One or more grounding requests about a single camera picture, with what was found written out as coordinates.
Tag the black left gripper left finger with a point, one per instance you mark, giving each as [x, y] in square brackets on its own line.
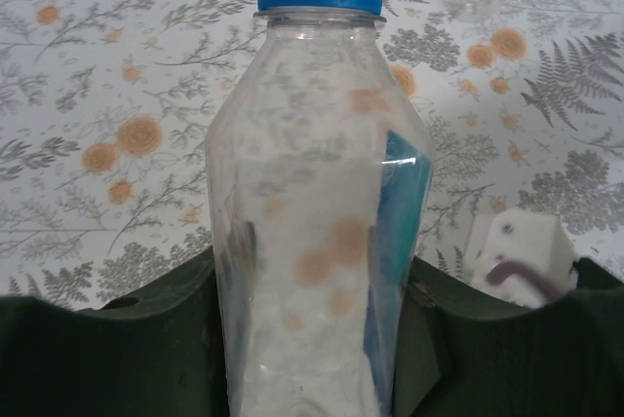
[107, 363]

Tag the floral patterned table cover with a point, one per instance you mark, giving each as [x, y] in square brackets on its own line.
[97, 95]

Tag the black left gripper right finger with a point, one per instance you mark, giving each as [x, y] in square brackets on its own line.
[512, 363]

